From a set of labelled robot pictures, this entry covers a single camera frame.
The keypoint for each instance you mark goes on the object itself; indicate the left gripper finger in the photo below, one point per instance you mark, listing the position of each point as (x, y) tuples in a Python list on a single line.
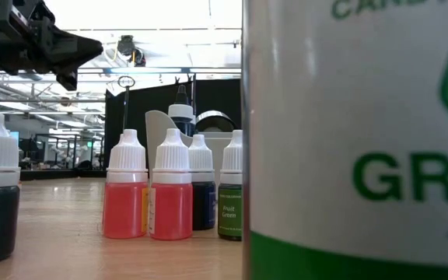
[(69, 81), (68, 50)]

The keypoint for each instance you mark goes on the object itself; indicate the grey plastic bin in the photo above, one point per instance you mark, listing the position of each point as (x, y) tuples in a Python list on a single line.
[(158, 132)]

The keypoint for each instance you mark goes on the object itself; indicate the large black food coloring bottle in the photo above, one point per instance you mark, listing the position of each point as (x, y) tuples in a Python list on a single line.
[(181, 110)]

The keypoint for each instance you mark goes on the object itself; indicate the large green food coloring bottle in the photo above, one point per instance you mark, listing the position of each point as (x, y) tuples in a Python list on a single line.
[(344, 116)]

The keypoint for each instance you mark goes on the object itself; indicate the black ceiling device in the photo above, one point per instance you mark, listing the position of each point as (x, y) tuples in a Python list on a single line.
[(128, 48)]

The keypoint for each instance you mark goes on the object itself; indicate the black curtain partition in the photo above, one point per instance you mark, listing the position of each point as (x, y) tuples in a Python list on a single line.
[(138, 113)]

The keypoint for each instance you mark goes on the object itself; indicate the small orange bottle yellow label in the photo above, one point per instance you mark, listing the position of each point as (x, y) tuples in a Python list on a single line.
[(124, 210)]

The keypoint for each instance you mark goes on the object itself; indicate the small orange bottle white label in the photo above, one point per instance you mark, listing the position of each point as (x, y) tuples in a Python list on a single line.
[(171, 212)]

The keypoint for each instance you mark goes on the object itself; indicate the small dark blue bottle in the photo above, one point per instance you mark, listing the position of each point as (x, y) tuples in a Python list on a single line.
[(204, 206)]

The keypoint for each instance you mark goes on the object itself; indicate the small fruit green bottle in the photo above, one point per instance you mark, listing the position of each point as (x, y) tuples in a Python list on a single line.
[(229, 210)]

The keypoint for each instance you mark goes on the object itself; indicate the black table frame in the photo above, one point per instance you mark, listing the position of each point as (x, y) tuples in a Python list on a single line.
[(53, 175)]

